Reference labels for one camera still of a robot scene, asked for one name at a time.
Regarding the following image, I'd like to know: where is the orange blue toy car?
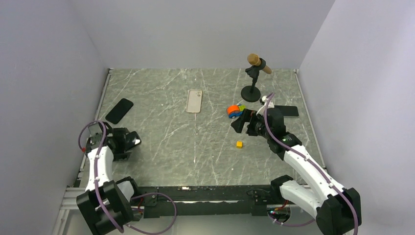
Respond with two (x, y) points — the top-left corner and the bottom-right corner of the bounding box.
(227, 104), (245, 118)

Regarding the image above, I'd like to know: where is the beige phone case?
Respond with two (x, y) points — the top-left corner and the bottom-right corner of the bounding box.
(185, 89), (203, 114)

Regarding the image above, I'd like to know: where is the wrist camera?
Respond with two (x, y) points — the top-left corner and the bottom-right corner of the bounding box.
(88, 122), (104, 144)
(256, 94), (275, 116)

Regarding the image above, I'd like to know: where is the black microphone stand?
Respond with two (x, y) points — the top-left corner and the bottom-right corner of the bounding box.
(241, 65), (261, 102)

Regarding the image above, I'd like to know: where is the black smartphone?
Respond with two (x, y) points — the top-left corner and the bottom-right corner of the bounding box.
(275, 105), (299, 118)

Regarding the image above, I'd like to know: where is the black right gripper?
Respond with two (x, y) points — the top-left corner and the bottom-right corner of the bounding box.
(231, 108), (272, 140)

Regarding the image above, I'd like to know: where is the black phone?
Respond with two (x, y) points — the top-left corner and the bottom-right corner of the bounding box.
(105, 98), (134, 124)
(129, 133), (141, 148)

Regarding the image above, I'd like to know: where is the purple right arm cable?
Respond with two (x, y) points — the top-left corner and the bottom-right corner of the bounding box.
(261, 93), (360, 235)

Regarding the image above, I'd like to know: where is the yellow cube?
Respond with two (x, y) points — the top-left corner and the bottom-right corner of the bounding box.
(236, 141), (243, 148)

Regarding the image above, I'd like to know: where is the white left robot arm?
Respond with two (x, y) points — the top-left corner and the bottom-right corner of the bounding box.
(76, 120), (142, 235)

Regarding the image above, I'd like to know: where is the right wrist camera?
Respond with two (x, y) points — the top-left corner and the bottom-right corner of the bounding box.
(256, 94), (275, 116)

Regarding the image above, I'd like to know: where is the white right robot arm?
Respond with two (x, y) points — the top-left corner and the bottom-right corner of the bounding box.
(231, 108), (362, 235)

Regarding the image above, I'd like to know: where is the wooden microphone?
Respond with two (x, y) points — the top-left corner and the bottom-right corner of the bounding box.
(247, 53), (272, 74)

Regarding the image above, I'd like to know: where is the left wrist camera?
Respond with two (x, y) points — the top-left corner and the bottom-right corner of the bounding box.
(88, 122), (104, 144)

